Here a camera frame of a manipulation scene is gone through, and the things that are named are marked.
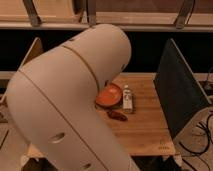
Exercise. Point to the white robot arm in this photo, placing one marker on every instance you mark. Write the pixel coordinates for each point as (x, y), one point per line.
(52, 101)

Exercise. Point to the orange plate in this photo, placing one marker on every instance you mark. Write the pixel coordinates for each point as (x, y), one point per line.
(111, 95)

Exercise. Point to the small white bottle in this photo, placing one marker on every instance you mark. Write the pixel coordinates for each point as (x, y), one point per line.
(127, 99)

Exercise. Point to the dark red chili pepper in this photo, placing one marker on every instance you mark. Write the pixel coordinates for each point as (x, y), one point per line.
(117, 115)

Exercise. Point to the right dark side panel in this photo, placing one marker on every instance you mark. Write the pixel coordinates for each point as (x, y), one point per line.
(180, 94)

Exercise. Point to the left wooden side panel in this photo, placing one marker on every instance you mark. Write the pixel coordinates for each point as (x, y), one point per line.
(35, 50)

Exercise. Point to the wooden shelf frame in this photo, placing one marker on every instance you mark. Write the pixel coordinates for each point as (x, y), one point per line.
(130, 15)

